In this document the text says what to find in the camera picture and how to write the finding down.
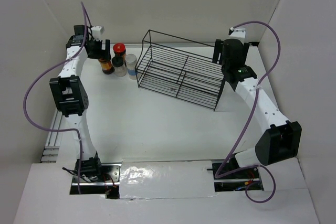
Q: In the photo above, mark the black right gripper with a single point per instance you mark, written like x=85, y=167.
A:
x=218, y=49

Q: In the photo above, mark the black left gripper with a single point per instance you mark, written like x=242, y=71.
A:
x=98, y=54

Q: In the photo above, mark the brown sauce bottle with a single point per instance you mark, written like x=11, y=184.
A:
x=106, y=65

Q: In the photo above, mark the black lid shaker bottle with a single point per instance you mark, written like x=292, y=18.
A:
x=119, y=66

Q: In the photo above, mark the silver lid glass jar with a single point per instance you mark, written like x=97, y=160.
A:
x=131, y=61

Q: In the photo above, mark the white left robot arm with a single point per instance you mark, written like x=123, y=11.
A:
x=71, y=98

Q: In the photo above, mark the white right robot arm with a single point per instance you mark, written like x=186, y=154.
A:
x=280, y=137

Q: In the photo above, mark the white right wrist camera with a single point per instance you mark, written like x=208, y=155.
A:
x=238, y=33

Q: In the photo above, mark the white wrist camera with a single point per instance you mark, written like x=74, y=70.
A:
x=97, y=31
x=238, y=33

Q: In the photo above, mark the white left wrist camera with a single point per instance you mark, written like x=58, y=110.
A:
x=97, y=31

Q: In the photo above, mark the black wire rack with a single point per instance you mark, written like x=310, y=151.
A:
x=180, y=68

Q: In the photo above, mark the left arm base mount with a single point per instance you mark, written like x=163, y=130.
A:
x=95, y=173

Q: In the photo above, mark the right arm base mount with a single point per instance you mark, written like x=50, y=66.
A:
x=237, y=181

